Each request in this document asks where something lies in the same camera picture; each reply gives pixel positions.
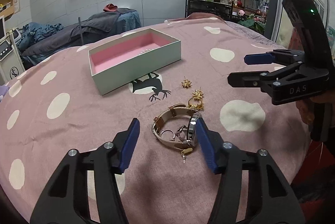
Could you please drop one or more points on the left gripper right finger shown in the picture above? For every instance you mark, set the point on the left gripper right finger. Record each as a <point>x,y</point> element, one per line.
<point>270,197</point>

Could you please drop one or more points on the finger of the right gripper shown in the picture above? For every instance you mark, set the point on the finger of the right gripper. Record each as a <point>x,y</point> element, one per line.
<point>251,80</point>
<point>277,56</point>

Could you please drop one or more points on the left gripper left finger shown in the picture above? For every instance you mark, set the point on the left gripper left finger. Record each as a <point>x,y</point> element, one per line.
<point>64,198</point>

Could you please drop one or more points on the beige strap wristwatch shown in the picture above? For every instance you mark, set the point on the beige strap wristwatch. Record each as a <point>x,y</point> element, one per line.
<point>175,127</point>

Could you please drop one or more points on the operator right hand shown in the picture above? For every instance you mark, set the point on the operator right hand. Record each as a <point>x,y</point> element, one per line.
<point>307,107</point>

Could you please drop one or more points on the green potted plant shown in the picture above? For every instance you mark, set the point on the green potted plant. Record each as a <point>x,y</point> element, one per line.
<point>252,23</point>

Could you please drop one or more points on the pink polka dot bedsheet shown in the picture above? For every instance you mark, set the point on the pink polka dot bedsheet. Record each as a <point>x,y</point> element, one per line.
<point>55,106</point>

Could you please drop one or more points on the black trolley rack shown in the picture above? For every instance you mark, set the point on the black trolley rack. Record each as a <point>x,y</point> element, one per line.
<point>201,6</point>

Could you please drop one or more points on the purple crumpled cloth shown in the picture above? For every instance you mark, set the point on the purple crumpled cloth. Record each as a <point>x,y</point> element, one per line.
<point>3,91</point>

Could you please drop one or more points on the mint box pink lining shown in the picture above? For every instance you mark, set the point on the mint box pink lining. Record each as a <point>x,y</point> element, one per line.
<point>120,61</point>

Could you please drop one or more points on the white beauty machine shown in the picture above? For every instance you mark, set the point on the white beauty machine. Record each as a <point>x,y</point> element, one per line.
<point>11,65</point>

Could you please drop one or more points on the red folded towel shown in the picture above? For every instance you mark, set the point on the red folded towel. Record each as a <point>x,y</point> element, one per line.
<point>110,8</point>

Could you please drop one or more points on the massage bed grey blanket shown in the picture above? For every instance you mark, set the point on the massage bed grey blanket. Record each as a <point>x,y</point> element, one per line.
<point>98,26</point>

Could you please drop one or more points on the blue crumpled sheets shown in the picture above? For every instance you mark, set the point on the blue crumpled sheets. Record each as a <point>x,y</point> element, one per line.
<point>35,32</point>

